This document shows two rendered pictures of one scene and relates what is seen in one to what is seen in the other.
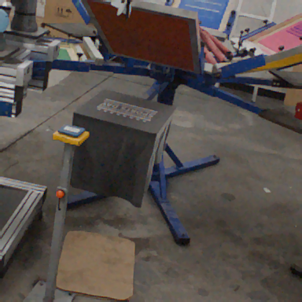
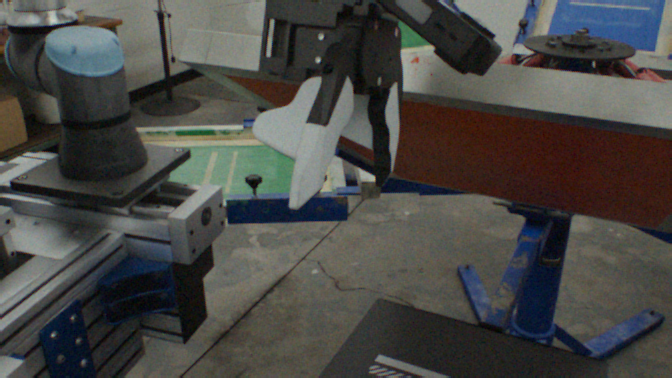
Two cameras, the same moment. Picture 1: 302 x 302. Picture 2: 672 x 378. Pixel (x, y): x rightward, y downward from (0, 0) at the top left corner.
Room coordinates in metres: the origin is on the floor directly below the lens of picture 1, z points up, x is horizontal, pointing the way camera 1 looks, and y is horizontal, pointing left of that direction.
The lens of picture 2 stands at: (1.95, -0.03, 1.70)
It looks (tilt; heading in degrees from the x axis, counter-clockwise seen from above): 26 degrees down; 12
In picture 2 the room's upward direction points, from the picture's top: straight up
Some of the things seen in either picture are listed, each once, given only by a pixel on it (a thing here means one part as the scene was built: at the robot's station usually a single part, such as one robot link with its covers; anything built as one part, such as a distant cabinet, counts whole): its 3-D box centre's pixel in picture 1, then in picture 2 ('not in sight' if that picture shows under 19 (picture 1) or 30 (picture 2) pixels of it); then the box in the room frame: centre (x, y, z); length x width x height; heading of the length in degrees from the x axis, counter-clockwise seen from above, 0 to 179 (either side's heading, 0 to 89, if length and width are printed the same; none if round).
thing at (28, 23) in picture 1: (24, 20); (99, 137); (2.88, 0.59, 1.31); 0.15 x 0.15 x 0.10
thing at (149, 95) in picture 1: (149, 96); (511, 285); (3.20, -0.17, 0.89); 1.24 x 0.06 x 0.06; 165
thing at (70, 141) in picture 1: (59, 221); not in sight; (2.26, 0.20, 0.48); 0.22 x 0.22 x 0.96; 75
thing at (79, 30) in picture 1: (111, 47); not in sight; (4.27, 0.15, 0.91); 1.34 x 0.40 x 0.08; 45
